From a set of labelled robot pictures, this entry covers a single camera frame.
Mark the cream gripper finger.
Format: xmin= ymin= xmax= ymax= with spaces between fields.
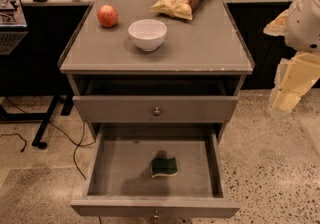
xmin=269 ymin=51 xmax=320 ymax=117
xmin=263 ymin=10 xmax=288 ymax=36

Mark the brass top drawer knob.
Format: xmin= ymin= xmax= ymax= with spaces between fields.
xmin=153 ymin=107 xmax=161 ymax=116

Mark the red apple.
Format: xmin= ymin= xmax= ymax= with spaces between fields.
xmin=97 ymin=5 xmax=118 ymax=28

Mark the brass drawer knob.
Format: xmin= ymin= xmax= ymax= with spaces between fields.
xmin=153 ymin=210 xmax=160 ymax=220
xmin=153 ymin=107 xmax=161 ymax=116

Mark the black side table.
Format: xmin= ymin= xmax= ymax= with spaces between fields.
xmin=0 ymin=0 xmax=73 ymax=149

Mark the grey top drawer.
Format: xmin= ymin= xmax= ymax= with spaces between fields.
xmin=73 ymin=95 xmax=238 ymax=123

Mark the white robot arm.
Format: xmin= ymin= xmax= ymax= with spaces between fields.
xmin=263 ymin=0 xmax=320 ymax=117

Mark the black floor cable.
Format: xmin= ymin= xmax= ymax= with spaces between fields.
xmin=3 ymin=96 xmax=98 ymax=181

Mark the white bowl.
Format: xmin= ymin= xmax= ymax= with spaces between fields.
xmin=128 ymin=19 xmax=167 ymax=52

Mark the loose black cable end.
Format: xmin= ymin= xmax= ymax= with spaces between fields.
xmin=0 ymin=132 xmax=28 ymax=153

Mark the grey open middle drawer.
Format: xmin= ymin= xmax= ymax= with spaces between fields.
xmin=71 ymin=127 xmax=239 ymax=219

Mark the grey drawer cabinet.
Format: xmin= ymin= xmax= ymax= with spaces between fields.
xmin=60 ymin=0 xmax=254 ymax=137

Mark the yellow brown chip bag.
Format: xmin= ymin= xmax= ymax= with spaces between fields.
xmin=150 ymin=0 xmax=204 ymax=20

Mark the green yellow sponge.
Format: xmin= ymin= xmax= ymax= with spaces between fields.
xmin=151 ymin=157 xmax=178 ymax=178

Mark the brass middle drawer knob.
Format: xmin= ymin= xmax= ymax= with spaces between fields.
xmin=153 ymin=210 xmax=160 ymax=220

